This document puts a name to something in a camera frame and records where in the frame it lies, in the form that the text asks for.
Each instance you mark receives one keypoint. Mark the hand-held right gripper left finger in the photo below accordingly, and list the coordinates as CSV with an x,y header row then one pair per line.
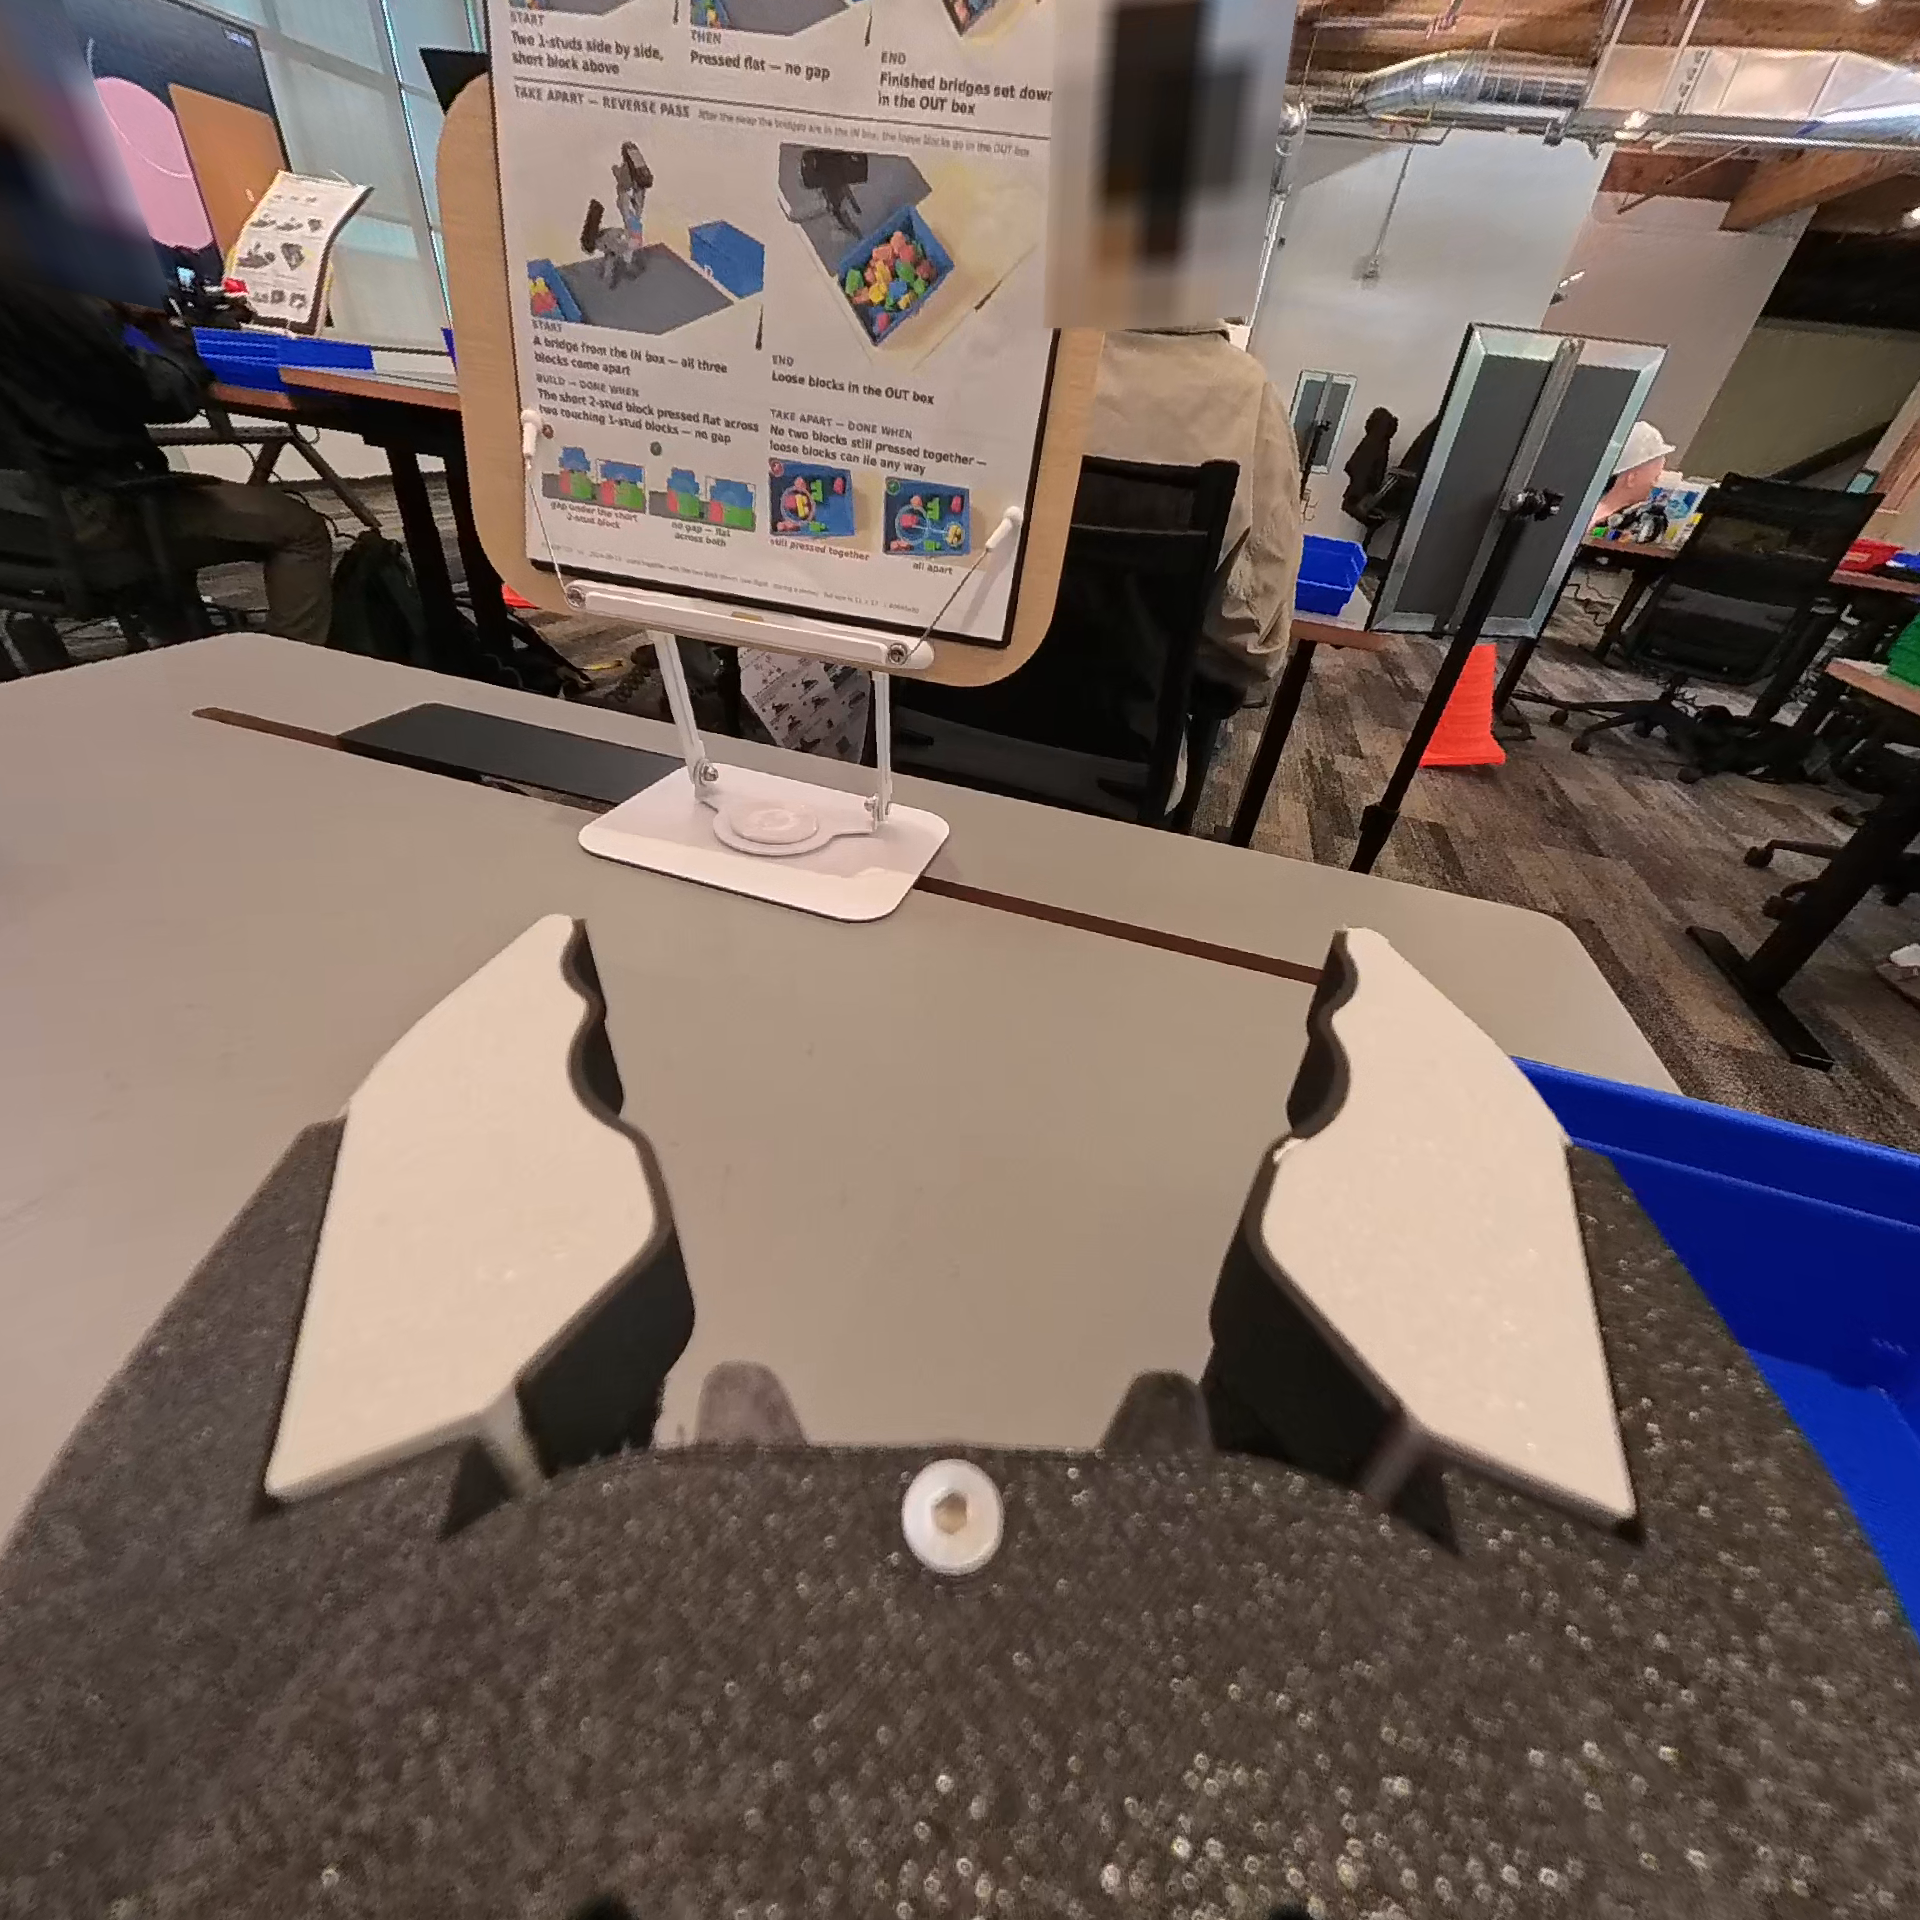
x,y
464,1231

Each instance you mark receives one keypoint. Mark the printed instruction sheet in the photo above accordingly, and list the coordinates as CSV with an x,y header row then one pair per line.
x,y
750,375

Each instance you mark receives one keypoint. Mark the black office chair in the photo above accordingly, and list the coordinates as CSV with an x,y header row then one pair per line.
x,y
60,579
1111,645
1741,584

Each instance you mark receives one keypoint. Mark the empty blue plastic bin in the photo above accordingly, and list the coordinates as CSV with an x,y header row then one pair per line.
x,y
1801,1245

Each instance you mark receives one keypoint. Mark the black desk frame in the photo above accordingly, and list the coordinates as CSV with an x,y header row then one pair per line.
x,y
1823,915

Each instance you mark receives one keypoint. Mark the grey partition panel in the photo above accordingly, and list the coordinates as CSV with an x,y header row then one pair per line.
x,y
1455,510

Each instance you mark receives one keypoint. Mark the black backpack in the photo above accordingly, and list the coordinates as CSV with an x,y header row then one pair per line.
x,y
374,600

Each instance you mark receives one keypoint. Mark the wooden desk black legs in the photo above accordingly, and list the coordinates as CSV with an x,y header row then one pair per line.
x,y
1373,633
374,387

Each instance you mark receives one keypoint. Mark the small blue bin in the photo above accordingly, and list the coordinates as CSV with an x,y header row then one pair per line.
x,y
1333,571

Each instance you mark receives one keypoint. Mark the row of blue bins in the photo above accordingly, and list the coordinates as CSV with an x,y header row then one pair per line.
x,y
301,352

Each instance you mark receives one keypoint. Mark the printed paper sheet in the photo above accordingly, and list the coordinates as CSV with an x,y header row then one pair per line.
x,y
803,702

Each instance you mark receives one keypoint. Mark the instruction sheet on white stand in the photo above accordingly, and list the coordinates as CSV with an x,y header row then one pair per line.
x,y
468,375

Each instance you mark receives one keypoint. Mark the white hard hat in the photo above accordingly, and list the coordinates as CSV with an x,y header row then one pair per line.
x,y
1646,446

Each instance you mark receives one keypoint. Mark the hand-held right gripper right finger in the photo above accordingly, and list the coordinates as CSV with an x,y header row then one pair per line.
x,y
1441,1261

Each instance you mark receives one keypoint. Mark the black tripod stand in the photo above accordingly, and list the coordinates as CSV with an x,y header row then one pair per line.
x,y
1533,504

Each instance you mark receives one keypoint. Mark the pink and orange wall poster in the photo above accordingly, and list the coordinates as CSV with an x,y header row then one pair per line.
x,y
150,151

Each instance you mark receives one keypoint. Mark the silver ceiling duct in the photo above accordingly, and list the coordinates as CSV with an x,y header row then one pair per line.
x,y
1441,82

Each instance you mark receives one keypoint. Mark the small instruction sheet stand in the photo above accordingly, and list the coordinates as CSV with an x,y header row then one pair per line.
x,y
293,249

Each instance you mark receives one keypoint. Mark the orange traffic cone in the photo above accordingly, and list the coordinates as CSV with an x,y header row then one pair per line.
x,y
1467,728

